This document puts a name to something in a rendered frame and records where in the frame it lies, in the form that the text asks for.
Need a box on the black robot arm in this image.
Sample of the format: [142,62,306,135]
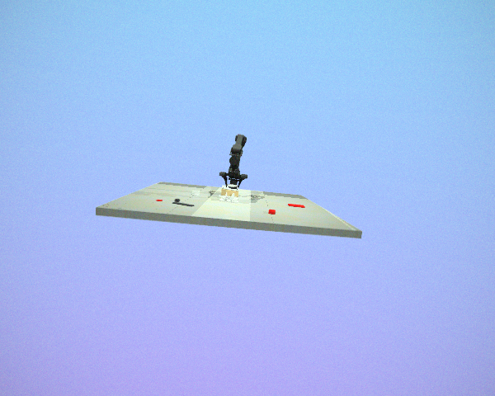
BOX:
[228,134,247,189]

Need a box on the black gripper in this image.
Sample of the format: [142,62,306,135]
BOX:
[219,164,248,188]

